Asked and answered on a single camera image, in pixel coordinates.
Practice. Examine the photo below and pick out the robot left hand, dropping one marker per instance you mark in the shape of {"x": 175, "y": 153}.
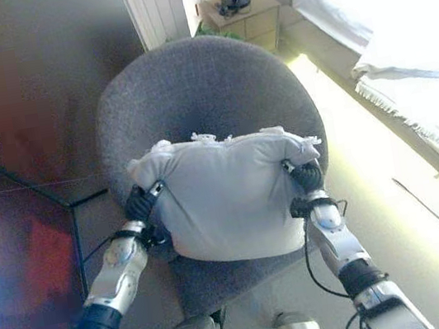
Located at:
{"x": 140, "y": 204}

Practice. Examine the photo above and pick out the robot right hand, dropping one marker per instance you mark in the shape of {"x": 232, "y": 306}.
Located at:
{"x": 309, "y": 175}

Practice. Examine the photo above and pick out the white tasselled cushion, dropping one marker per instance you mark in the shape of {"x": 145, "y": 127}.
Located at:
{"x": 230, "y": 204}

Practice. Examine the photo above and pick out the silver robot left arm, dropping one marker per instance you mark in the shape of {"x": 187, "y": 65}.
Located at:
{"x": 113, "y": 281}

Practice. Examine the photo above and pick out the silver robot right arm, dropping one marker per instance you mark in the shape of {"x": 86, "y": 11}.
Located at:
{"x": 345, "y": 245}

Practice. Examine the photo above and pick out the grey fabric armchair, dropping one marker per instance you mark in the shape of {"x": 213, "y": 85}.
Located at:
{"x": 200, "y": 92}

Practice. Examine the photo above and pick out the glossy reflective cabinet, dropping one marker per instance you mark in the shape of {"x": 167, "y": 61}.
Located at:
{"x": 22, "y": 266}

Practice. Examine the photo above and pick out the silver robot left leg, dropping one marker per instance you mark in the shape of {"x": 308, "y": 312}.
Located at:
{"x": 191, "y": 327}

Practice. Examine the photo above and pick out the silver robot leg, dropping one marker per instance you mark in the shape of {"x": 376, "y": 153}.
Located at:
{"x": 295, "y": 323}
{"x": 191, "y": 327}

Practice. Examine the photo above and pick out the white fringed blanket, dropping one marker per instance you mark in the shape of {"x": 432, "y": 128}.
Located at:
{"x": 422, "y": 99}

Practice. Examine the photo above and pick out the silver robot right leg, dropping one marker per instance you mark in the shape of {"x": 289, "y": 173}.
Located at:
{"x": 295, "y": 323}

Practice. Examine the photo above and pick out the beige wooden nightstand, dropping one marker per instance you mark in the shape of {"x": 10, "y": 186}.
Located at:
{"x": 247, "y": 22}

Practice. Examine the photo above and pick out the beige upholstered bed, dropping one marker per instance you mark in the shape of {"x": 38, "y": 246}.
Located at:
{"x": 389, "y": 21}

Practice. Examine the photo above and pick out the white radiator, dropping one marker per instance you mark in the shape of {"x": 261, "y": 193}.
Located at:
{"x": 157, "y": 7}

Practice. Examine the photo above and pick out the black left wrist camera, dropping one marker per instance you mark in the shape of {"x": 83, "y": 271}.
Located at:
{"x": 155, "y": 235}

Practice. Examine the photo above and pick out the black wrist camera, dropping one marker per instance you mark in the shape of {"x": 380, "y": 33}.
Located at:
{"x": 155, "y": 235}
{"x": 298, "y": 208}

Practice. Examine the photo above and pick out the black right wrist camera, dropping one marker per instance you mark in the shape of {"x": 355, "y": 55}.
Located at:
{"x": 298, "y": 208}

